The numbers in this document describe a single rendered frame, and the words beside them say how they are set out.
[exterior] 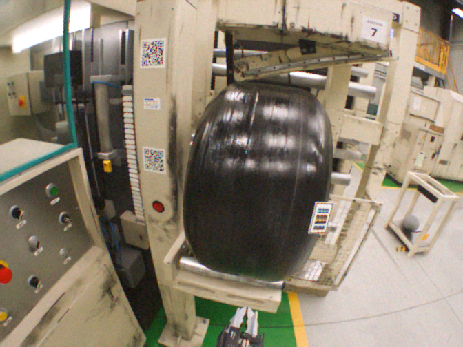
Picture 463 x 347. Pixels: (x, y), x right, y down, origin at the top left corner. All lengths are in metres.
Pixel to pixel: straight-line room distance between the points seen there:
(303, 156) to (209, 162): 0.16
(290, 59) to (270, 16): 0.20
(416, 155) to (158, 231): 4.66
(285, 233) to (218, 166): 0.17
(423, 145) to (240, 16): 4.50
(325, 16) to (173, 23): 0.48
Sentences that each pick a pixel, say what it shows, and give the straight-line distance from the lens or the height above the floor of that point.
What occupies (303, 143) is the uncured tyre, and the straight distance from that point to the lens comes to 0.38.
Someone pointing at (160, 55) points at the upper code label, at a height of 1.50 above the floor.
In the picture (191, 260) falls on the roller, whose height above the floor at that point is 0.92.
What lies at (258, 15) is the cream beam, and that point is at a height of 1.68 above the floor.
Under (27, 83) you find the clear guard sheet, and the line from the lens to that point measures 0.59.
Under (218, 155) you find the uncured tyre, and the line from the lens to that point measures 0.38.
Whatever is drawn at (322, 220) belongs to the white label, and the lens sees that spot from 0.40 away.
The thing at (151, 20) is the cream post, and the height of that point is 1.60.
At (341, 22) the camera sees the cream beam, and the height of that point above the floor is 1.70.
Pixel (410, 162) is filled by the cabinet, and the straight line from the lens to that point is 4.83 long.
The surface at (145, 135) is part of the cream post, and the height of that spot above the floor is 1.29.
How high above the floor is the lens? 1.45
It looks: 25 degrees down
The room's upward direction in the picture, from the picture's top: 5 degrees clockwise
